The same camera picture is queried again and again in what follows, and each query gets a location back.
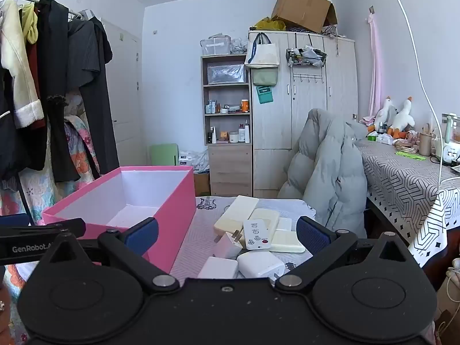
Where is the white green desk appliance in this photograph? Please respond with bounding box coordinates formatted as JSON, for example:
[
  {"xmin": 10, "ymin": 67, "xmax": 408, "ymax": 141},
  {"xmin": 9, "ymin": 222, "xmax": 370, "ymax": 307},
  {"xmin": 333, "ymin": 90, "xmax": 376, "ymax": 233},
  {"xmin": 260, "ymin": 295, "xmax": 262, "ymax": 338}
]
[{"xmin": 433, "ymin": 113, "xmax": 460, "ymax": 168}]

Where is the rounded cream remote control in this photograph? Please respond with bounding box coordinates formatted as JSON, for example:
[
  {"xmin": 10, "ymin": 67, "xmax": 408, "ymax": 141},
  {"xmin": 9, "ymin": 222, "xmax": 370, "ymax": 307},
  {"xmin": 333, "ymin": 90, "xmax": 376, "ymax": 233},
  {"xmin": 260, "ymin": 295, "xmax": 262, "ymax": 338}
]
[{"xmin": 250, "ymin": 208, "xmax": 281, "ymax": 232}]

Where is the white cable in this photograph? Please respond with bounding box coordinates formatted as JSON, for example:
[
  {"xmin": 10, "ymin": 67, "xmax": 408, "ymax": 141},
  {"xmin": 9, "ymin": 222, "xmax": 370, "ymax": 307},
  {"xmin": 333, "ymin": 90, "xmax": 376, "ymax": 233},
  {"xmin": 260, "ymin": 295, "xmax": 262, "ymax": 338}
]
[{"xmin": 382, "ymin": 0, "xmax": 460, "ymax": 205}]

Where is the white charger with plug prongs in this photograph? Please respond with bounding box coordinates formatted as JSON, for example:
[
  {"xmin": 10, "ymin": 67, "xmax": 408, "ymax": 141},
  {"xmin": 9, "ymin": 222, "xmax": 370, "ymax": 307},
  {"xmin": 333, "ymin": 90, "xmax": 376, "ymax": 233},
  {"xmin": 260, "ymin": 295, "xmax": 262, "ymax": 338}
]
[{"xmin": 214, "ymin": 230, "xmax": 244, "ymax": 260}]

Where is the floral quilt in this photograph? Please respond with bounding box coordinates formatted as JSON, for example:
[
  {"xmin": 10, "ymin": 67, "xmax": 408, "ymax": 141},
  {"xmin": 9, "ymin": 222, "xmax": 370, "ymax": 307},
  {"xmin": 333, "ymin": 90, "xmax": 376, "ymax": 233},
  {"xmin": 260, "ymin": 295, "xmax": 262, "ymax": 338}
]
[{"xmin": 0, "ymin": 93, "xmax": 103, "ymax": 295}]

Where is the clear plastic storage box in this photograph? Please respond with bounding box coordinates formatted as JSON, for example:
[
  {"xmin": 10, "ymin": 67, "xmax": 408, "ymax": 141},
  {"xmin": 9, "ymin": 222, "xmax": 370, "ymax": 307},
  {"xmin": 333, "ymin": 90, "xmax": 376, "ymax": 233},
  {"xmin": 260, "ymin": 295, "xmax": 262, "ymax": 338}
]
[{"xmin": 200, "ymin": 36, "xmax": 231, "ymax": 56}]

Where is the grey puffer jacket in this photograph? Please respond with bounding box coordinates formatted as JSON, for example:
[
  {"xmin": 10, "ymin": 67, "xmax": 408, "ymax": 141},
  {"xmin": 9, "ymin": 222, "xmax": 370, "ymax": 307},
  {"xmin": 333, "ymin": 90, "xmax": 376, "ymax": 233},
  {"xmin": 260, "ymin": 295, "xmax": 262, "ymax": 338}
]
[{"xmin": 277, "ymin": 108, "xmax": 367, "ymax": 239}]

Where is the pink hanging cloth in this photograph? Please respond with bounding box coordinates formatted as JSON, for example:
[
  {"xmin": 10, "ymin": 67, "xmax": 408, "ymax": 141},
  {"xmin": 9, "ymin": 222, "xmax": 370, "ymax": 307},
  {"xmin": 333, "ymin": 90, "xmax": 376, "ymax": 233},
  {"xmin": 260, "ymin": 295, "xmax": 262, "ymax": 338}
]
[{"xmin": 367, "ymin": 7, "xmax": 384, "ymax": 123}]

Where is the wooden bookshelf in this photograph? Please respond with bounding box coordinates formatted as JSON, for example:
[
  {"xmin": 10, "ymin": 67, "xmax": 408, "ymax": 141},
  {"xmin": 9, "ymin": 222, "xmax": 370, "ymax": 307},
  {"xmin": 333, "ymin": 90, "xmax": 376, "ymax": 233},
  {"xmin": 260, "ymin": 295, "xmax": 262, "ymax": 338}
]
[{"xmin": 200, "ymin": 53, "xmax": 254, "ymax": 198}]

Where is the green paper sheet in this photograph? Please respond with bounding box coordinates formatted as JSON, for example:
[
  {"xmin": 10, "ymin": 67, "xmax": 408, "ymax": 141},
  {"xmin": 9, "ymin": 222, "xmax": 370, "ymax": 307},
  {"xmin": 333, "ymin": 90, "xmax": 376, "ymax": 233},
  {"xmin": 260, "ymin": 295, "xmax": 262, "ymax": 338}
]
[{"xmin": 395, "ymin": 150, "xmax": 426, "ymax": 162}]

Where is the white tote bag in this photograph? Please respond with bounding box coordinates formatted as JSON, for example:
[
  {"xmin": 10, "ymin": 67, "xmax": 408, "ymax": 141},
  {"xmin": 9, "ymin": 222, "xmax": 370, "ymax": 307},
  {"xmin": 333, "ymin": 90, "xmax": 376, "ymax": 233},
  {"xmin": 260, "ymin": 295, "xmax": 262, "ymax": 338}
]
[{"xmin": 244, "ymin": 32, "xmax": 280, "ymax": 69}]

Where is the wooden utensil cup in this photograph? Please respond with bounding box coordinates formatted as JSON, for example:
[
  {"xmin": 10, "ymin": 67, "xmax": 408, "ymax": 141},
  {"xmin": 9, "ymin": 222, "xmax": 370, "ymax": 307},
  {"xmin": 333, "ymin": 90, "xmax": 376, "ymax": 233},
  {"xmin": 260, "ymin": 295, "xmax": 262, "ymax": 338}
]
[{"xmin": 419, "ymin": 124, "xmax": 434, "ymax": 157}]

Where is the large brown cardboard box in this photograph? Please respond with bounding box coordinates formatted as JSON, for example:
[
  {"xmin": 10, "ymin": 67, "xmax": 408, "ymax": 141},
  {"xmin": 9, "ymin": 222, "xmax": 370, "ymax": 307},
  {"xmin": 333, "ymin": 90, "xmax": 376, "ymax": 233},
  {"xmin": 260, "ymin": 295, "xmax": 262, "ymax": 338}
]
[{"xmin": 270, "ymin": 0, "xmax": 338, "ymax": 34}]

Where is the small cardboard box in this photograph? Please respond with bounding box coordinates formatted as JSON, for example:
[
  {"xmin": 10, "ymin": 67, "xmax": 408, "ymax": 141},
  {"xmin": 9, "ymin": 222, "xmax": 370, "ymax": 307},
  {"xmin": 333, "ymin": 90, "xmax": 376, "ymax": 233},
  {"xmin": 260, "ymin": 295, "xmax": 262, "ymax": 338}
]
[{"xmin": 194, "ymin": 170, "xmax": 211, "ymax": 196}]

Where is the red garment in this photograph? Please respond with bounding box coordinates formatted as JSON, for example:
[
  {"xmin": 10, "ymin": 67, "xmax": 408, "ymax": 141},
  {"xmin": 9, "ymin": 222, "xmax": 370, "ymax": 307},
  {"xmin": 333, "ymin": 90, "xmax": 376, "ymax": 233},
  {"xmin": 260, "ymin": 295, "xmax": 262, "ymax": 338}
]
[{"xmin": 27, "ymin": 41, "xmax": 47, "ymax": 130}]

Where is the person's left hand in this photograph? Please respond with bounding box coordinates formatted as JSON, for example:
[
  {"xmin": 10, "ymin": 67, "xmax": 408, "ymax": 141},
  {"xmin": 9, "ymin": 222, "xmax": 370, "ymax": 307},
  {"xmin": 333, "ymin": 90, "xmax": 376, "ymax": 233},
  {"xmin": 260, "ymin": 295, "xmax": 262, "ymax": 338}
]
[{"xmin": 0, "ymin": 283, "xmax": 9, "ymax": 345}]

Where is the green folding table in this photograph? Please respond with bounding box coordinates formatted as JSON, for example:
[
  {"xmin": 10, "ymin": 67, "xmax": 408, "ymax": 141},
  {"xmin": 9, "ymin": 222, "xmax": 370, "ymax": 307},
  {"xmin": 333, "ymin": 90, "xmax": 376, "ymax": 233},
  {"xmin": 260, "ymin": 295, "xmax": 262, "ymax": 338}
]
[{"xmin": 149, "ymin": 143, "xmax": 180, "ymax": 168}]

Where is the teal pouch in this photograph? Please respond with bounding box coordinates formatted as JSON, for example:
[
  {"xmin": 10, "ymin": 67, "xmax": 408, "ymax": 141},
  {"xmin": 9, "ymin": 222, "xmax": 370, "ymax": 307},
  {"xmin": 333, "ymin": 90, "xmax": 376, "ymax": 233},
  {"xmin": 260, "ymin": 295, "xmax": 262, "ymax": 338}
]
[{"xmin": 256, "ymin": 85, "xmax": 274, "ymax": 104}]

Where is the light wooden wardrobe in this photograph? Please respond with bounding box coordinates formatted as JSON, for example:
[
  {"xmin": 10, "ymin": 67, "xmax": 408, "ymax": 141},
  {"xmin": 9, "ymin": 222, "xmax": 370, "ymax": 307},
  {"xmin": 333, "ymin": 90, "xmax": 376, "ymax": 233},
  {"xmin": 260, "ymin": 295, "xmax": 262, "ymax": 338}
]
[{"xmin": 248, "ymin": 30, "xmax": 360, "ymax": 199}]

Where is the dark grey pinstripe dress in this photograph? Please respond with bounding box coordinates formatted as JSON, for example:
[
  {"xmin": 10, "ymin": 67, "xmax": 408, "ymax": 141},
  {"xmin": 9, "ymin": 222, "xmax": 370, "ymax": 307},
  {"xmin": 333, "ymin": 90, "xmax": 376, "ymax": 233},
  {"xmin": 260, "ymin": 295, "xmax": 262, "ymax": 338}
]
[{"xmin": 66, "ymin": 16, "xmax": 121, "ymax": 180}]

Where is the white door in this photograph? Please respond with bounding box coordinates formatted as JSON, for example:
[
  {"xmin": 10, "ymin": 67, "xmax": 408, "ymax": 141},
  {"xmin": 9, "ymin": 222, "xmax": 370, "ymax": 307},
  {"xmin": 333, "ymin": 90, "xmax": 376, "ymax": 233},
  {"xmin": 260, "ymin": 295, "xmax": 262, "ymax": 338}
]
[{"xmin": 101, "ymin": 18, "xmax": 144, "ymax": 173}]

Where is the pink cardboard box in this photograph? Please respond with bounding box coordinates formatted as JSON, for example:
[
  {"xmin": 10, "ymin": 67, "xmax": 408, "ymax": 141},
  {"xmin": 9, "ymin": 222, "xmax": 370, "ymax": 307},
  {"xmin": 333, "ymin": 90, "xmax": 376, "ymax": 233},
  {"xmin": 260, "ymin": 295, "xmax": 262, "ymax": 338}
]
[{"xmin": 41, "ymin": 166, "xmax": 197, "ymax": 274}]

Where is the cream coat with fleece cuffs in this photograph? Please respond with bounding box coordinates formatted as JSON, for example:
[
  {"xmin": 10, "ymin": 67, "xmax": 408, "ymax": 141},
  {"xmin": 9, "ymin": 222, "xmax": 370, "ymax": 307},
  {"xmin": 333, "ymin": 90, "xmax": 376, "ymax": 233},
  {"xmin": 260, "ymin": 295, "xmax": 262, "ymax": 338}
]
[{"xmin": 0, "ymin": 0, "xmax": 45, "ymax": 130}]

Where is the yellow garment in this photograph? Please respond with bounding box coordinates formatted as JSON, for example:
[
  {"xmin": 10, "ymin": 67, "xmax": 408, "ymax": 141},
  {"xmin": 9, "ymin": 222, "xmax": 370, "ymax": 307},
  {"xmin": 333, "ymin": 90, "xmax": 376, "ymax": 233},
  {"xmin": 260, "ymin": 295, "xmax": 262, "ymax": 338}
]
[{"xmin": 20, "ymin": 3, "xmax": 39, "ymax": 45}]

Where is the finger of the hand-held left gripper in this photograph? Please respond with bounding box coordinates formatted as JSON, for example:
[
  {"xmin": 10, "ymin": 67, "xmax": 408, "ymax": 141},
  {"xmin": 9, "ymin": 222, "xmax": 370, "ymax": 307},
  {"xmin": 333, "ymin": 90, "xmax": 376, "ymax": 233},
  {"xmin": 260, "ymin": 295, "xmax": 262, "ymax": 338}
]
[
  {"xmin": 0, "ymin": 218, "xmax": 87, "ymax": 239},
  {"xmin": 0, "ymin": 213, "xmax": 30, "ymax": 228}
]

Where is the black belt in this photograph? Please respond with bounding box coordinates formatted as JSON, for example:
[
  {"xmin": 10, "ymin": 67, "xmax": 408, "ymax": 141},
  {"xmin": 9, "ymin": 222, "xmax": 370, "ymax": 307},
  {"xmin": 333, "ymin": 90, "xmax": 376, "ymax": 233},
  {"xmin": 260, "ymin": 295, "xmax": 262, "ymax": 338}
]
[{"xmin": 14, "ymin": 176, "xmax": 32, "ymax": 217}]

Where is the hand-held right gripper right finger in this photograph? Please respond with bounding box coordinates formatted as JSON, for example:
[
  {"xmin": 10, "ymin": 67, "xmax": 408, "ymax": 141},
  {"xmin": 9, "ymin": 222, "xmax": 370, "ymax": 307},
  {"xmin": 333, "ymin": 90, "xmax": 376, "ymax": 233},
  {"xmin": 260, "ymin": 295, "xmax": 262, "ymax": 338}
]
[{"xmin": 274, "ymin": 216, "xmax": 422, "ymax": 293}]

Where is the small white remote control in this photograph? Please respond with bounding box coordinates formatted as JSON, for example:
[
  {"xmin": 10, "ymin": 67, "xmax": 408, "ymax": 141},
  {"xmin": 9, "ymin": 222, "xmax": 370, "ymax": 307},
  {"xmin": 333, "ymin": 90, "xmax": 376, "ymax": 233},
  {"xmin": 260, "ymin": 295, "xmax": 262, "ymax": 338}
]
[{"xmin": 243, "ymin": 219, "xmax": 273, "ymax": 251}]

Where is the green pouch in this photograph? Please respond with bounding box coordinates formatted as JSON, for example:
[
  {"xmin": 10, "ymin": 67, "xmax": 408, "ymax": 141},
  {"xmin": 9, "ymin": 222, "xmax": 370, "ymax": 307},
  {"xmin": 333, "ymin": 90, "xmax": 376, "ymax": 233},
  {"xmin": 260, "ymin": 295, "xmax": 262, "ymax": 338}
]
[{"xmin": 251, "ymin": 68, "xmax": 278, "ymax": 86}]

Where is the cream remote with pink buttons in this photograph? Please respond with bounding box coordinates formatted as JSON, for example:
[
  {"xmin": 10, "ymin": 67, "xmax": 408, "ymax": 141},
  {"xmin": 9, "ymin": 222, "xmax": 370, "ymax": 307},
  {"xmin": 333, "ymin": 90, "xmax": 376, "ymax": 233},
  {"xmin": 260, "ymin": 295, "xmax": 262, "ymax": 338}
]
[{"xmin": 214, "ymin": 195, "xmax": 260, "ymax": 237}]

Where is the geometric patterned tablecloth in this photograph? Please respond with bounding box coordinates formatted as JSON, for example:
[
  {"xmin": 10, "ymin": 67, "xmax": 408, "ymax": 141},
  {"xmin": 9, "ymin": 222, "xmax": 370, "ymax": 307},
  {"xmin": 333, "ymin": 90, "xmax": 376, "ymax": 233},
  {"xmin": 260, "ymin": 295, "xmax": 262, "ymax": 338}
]
[{"xmin": 354, "ymin": 138, "xmax": 460, "ymax": 268}]

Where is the black garment with lace trim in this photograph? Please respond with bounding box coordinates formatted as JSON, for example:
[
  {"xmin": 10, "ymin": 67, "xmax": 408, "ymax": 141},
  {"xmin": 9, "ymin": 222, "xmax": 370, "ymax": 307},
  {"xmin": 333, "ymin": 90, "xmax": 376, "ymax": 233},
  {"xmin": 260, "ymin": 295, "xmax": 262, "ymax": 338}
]
[{"xmin": 36, "ymin": 0, "xmax": 81, "ymax": 184}]

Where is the white clothes rail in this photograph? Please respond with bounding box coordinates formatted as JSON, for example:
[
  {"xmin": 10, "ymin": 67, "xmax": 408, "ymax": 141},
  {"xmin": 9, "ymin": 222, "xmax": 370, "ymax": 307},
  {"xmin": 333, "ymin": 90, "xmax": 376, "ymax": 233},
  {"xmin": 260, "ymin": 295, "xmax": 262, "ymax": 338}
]
[{"xmin": 0, "ymin": 0, "xmax": 89, "ymax": 20}]

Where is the checked cloth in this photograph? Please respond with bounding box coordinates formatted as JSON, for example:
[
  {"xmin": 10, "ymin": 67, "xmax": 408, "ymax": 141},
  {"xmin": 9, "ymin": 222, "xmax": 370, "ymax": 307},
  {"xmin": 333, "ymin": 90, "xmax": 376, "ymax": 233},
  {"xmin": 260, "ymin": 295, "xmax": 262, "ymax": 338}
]
[{"xmin": 287, "ymin": 24, "xmax": 346, "ymax": 39}]

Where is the white goose plush toy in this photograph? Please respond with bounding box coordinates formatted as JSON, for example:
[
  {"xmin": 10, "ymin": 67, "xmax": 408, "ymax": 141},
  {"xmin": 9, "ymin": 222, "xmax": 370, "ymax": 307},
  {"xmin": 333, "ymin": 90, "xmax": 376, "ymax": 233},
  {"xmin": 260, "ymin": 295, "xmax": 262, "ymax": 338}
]
[
  {"xmin": 374, "ymin": 96, "xmax": 398, "ymax": 128},
  {"xmin": 388, "ymin": 96, "xmax": 415, "ymax": 139}
]

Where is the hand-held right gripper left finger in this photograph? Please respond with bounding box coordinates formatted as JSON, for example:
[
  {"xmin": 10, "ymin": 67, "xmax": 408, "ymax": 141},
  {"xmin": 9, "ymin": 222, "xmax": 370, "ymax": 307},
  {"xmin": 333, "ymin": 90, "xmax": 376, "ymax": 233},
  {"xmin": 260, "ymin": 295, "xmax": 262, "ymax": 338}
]
[{"xmin": 36, "ymin": 217, "xmax": 181, "ymax": 294}]

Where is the black wire door rack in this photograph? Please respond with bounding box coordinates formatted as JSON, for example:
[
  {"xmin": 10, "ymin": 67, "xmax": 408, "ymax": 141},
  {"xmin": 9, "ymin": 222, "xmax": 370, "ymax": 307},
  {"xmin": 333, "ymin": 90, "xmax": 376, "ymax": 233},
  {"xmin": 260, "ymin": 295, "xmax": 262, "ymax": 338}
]
[{"xmin": 285, "ymin": 34, "xmax": 327, "ymax": 83}]

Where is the yellow plastic bag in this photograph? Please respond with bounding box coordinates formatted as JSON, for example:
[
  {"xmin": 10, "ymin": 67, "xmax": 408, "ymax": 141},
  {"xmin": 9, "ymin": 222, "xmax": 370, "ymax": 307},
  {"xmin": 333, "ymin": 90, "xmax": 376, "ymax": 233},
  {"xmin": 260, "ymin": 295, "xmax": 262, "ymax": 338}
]
[{"xmin": 253, "ymin": 17, "xmax": 287, "ymax": 32}]

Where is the black jacket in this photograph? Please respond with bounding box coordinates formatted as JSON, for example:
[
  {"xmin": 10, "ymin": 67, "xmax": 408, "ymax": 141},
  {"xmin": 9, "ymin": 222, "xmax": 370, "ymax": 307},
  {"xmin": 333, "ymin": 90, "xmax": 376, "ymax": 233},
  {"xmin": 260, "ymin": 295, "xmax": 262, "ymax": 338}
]
[{"xmin": 0, "ymin": 68, "xmax": 47, "ymax": 187}]

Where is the white power adapter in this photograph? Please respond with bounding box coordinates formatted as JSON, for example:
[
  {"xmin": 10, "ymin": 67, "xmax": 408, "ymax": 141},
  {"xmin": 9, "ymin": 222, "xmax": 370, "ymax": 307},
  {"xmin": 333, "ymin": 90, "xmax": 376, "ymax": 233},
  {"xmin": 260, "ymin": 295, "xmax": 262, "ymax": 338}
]
[
  {"xmin": 197, "ymin": 256, "xmax": 239, "ymax": 279},
  {"xmin": 236, "ymin": 251, "xmax": 285, "ymax": 279}
]

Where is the cream remote with display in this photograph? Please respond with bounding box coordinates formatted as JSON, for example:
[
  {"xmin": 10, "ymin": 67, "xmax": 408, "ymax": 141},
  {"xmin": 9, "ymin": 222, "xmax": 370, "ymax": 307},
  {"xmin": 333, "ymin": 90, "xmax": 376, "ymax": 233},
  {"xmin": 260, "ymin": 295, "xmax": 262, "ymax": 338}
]
[{"xmin": 269, "ymin": 230, "xmax": 306, "ymax": 253}]

